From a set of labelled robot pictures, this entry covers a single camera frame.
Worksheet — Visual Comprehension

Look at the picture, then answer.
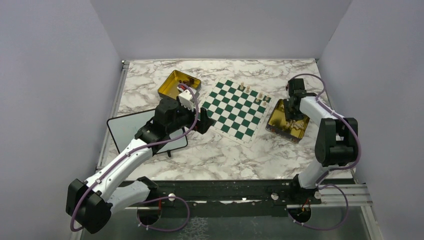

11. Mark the aluminium rail right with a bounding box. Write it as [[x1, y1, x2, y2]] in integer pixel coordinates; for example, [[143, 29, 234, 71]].
[[286, 184, 374, 209]]

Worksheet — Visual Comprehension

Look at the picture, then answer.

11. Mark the small whiteboard with stand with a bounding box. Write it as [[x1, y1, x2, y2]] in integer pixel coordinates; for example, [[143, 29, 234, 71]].
[[105, 109, 188, 164]]

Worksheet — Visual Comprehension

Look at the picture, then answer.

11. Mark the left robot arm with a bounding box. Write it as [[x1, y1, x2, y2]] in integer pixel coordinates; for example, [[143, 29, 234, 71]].
[[65, 98, 215, 234]]

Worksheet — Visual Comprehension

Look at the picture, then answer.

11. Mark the pile of light chess pieces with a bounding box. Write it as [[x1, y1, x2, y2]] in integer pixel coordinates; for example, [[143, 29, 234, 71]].
[[284, 120, 304, 130]]

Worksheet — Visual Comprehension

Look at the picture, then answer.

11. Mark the gold tin with light pieces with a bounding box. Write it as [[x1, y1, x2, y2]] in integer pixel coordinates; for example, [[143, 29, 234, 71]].
[[265, 99, 310, 144]]

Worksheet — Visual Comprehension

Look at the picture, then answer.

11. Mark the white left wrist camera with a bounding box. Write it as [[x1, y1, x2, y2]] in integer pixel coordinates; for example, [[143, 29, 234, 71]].
[[177, 86, 198, 111]]

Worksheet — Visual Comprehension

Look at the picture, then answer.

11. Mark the green white chess board mat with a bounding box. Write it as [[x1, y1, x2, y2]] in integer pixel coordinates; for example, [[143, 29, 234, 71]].
[[200, 78, 274, 148]]

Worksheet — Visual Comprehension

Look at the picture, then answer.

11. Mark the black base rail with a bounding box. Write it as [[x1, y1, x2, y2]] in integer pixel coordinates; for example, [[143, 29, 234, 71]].
[[130, 179, 325, 218]]

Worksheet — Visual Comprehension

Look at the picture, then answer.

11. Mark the gold tin with dark pieces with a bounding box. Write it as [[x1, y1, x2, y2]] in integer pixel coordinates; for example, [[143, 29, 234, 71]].
[[157, 70, 202, 100]]

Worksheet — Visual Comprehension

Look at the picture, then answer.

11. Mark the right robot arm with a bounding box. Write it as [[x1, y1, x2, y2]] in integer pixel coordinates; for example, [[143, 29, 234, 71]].
[[283, 78, 360, 204]]

